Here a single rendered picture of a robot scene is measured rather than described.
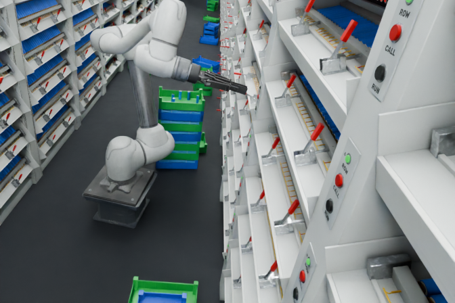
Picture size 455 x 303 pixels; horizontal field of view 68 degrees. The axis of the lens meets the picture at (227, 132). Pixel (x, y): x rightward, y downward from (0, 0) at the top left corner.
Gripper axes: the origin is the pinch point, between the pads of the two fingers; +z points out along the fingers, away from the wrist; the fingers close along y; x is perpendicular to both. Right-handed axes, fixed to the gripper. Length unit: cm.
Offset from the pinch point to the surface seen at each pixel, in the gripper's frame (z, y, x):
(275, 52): 2.0, 25.4, 23.6
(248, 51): 6.5, -44.6, 4.2
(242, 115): 11.8, -24.6, -22.2
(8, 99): -105, -40, -60
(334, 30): 5, 55, 38
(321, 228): 2, 90, 16
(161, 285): -4, 22, -98
